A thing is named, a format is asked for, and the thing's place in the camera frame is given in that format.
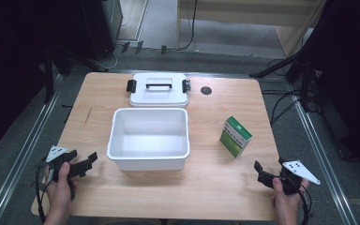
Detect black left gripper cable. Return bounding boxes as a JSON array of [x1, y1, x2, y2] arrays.
[[34, 162, 54, 225]]

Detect green and white carton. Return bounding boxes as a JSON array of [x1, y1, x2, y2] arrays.
[[219, 115, 253, 158]]

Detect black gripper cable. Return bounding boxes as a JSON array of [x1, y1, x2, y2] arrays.
[[297, 184, 314, 225], [34, 162, 54, 225]]

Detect white lid with black handle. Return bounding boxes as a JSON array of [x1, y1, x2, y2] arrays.
[[126, 72, 192, 108]]

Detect black metal stand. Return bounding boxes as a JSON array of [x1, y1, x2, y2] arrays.
[[42, 40, 73, 105]]

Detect black cabinet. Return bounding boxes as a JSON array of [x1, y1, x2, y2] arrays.
[[80, 0, 124, 63]]

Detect person's right hand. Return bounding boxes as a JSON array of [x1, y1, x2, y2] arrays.
[[271, 176, 310, 220]]

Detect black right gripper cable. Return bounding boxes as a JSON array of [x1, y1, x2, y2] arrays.
[[297, 184, 314, 225]]

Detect white floor cable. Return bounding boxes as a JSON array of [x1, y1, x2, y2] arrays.
[[104, 15, 129, 70]]

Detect white plastic storage box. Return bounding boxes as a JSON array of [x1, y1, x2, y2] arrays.
[[106, 107, 191, 173]]

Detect person's left hand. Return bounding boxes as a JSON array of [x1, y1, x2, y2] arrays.
[[44, 161, 80, 218]]

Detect light wooden furniture frame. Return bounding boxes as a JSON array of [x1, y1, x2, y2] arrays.
[[175, 0, 327, 58]]

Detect dark curtain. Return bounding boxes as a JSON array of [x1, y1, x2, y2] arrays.
[[0, 0, 87, 155], [306, 0, 360, 173]]

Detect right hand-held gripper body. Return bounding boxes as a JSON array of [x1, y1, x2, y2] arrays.
[[277, 157, 322, 197]]

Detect black floor cables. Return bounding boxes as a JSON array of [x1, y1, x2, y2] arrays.
[[261, 88, 322, 126]]

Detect metal floor rail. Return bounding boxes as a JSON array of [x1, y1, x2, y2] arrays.
[[289, 83, 359, 225], [0, 74, 65, 225]]

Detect black hanging cable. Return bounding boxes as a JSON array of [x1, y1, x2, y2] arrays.
[[179, 0, 199, 52]]

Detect black tripod stand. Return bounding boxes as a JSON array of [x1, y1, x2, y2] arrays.
[[248, 46, 322, 113]]

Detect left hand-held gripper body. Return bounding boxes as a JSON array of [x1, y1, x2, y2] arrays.
[[45, 145, 79, 202]]

